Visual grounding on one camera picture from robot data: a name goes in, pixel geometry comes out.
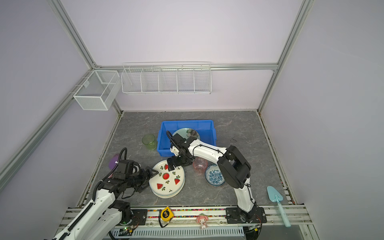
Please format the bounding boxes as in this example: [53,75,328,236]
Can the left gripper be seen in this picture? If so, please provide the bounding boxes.
[125,166,159,193]

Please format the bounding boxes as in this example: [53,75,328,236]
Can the white watermelon plate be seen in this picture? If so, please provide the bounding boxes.
[149,160,185,199]

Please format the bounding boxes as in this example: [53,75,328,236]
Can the green floral plate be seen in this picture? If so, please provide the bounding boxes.
[173,128,201,140]

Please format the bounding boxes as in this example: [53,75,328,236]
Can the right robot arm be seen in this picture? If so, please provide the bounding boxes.
[167,131,267,225]

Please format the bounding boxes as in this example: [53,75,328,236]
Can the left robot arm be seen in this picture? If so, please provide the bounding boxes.
[53,148,159,240]

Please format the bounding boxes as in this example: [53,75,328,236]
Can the blue plastic bin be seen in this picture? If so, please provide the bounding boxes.
[157,120,217,158]

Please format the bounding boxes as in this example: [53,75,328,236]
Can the pink glass cup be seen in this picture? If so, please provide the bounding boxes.
[193,158,208,175]

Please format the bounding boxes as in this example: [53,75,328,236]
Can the green glass cup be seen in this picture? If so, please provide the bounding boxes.
[142,134,157,151]

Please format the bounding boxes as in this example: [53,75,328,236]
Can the purple silicone spatula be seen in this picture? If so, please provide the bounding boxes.
[108,154,119,170]

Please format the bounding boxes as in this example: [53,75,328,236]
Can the yellow tape measure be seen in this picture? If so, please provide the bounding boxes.
[158,206,174,228]

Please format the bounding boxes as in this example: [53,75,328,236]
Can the blue patterned bowl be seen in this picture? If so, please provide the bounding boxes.
[205,164,226,187]

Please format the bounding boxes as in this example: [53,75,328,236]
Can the pink doll figurine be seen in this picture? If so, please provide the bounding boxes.
[196,214,209,230]

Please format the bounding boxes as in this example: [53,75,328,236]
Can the white mesh basket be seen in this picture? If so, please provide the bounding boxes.
[74,70,122,111]

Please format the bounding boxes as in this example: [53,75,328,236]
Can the teal plastic trowel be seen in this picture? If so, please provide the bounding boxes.
[267,186,292,228]

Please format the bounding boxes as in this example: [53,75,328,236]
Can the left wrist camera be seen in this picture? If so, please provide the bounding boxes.
[114,160,136,180]

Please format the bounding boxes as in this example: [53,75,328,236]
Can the white wire wall rack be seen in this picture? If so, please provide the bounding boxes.
[121,62,212,95]

